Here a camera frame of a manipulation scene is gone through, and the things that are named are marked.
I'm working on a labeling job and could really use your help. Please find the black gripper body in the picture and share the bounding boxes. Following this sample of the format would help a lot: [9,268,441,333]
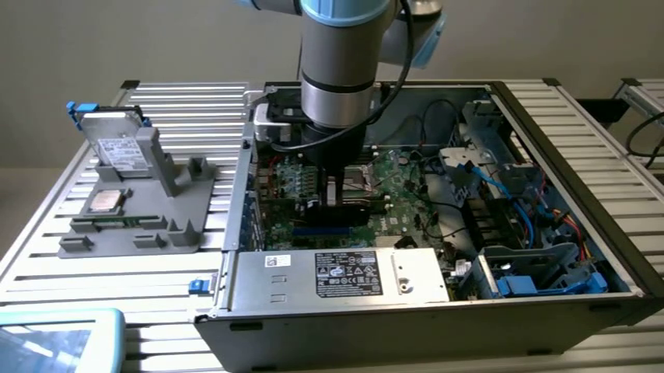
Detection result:
[302,120,369,176]

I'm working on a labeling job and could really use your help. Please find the silver hard disk drive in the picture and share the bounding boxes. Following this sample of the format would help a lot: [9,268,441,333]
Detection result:
[78,110,152,180]

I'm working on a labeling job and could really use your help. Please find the silver power supply unit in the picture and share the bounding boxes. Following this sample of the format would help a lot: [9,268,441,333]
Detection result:
[213,246,451,315]

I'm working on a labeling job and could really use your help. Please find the blue SATA wire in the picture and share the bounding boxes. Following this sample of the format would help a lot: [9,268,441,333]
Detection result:
[456,161,560,249]

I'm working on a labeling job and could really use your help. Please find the blue disk carrier clip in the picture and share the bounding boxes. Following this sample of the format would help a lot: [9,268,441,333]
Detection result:
[66,100,101,125]

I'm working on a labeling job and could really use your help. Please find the grey parts rack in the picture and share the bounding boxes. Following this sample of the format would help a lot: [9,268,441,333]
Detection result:
[57,127,218,260]

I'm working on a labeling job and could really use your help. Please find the black internal power wire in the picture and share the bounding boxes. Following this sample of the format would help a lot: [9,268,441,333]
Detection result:
[415,99,472,244]

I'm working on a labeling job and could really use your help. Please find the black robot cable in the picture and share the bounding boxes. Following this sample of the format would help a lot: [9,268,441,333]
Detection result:
[269,0,416,153]

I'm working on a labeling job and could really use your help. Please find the blue disk bay bracket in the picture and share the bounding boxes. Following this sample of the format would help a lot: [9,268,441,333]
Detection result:
[495,271,608,299]

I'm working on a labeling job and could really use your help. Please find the CPU socket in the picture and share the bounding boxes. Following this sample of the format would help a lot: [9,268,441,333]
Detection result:
[341,149,412,197]

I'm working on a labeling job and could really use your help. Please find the open grey PC case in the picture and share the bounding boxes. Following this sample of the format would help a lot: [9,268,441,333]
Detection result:
[193,80,664,373]

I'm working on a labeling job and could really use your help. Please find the blue case latch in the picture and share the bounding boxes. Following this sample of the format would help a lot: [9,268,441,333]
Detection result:
[188,277,216,295]

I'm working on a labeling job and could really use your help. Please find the teal teach pendant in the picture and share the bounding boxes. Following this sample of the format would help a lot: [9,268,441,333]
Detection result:
[0,308,127,373]

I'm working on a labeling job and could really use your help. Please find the red yellow power wires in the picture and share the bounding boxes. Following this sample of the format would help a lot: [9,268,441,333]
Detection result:
[550,207,598,269]

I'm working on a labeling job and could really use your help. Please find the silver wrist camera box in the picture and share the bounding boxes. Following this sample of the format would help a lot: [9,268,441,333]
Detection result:
[253,101,309,144]

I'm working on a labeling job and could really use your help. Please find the green motherboard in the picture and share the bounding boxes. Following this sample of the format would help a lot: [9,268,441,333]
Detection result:
[250,145,472,300]

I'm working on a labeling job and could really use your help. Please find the CPU chip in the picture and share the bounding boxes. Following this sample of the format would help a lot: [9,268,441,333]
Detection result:
[90,190,126,214]

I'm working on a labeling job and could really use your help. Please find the blue expansion slot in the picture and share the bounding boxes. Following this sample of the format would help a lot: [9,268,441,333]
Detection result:
[293,226,351,237]

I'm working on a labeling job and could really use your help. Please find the black cable on side table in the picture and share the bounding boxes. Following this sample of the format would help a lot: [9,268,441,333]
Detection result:
[626,112,664,170]

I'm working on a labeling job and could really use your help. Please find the grey disk bay cage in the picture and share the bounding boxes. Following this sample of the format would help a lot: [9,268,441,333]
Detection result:
[439,99,551,207]

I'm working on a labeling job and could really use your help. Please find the green RAM stick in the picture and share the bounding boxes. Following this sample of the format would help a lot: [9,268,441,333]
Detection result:
[73,215,161,229]

